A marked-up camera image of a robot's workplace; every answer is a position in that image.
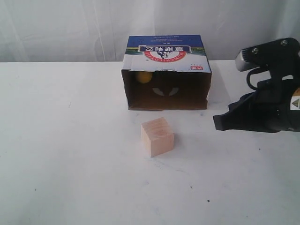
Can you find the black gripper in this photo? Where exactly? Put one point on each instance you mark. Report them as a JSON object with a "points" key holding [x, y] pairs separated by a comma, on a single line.
{"points": [[275, 105]]}

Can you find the yellow tennis ball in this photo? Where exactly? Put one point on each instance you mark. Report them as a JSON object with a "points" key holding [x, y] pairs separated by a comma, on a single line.
{"points": [[143, 76]]}

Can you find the blue white cardboard box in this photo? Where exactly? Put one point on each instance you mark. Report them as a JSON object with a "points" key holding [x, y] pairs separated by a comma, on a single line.
{"points": [[181, 73]]}

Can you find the light wooden cube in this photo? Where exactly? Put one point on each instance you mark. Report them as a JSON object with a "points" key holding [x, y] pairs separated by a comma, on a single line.
{"points": [[157, 136]]}

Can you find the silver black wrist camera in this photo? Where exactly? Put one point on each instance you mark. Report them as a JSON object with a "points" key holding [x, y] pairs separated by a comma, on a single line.
{"points": [[279, 57]]}

